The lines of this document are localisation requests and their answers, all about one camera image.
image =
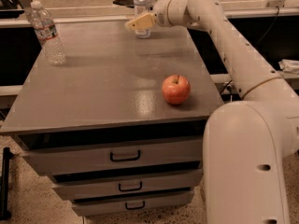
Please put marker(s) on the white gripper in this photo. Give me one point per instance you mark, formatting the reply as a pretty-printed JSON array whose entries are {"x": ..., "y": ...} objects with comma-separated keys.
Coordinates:
[{"x": 161, "y": 15}]

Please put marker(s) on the blue label plastic bottle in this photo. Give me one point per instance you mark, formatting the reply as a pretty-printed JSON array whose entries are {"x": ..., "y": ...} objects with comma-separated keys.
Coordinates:
[{"x": 141, "y": 6}]

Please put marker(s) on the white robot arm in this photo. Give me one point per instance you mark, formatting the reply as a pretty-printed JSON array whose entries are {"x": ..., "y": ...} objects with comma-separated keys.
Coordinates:
[{"x": 245, "y": 142}]

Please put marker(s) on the red label plastic bottle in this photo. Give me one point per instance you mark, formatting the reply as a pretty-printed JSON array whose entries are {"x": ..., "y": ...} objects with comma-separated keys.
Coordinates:
[{"x": 47, "y": 33}]

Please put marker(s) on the red apple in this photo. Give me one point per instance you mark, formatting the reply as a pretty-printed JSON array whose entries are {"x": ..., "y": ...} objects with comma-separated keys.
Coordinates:
[{"x": 176, "y": 89}]

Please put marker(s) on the grey drawer cabinet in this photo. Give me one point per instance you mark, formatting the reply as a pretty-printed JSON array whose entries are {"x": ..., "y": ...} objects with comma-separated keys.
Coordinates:
[{"x": 110, "y": 91}]

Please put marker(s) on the white packet on ledge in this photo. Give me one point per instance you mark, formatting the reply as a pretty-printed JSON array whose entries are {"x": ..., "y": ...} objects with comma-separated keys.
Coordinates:
[{"x": 289, "y": 66}]

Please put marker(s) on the top grey drawer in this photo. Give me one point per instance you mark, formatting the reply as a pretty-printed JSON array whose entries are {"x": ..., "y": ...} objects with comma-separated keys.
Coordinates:
[{"x": 111, "y": 156}]

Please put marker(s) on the grey drawer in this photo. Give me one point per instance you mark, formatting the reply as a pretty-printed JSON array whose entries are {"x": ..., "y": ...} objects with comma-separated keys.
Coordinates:
[
  {"x": 132, "y": 203},
  {"x": 131, "y": 184},
  {"x": 111, "y": 156}
]

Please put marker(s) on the middle grey drawer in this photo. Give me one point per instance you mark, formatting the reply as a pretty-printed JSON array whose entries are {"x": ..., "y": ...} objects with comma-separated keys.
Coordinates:
[{"x": 131, "y": 184}]

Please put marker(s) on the bottom grey drawer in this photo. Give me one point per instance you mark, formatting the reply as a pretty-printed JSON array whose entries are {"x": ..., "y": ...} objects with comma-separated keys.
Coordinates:
[{"x": 132, "y": 203}]

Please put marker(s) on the black floor stand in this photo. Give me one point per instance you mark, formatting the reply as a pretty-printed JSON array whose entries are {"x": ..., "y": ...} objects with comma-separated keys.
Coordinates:
[{"x": 7, "y": 156}]

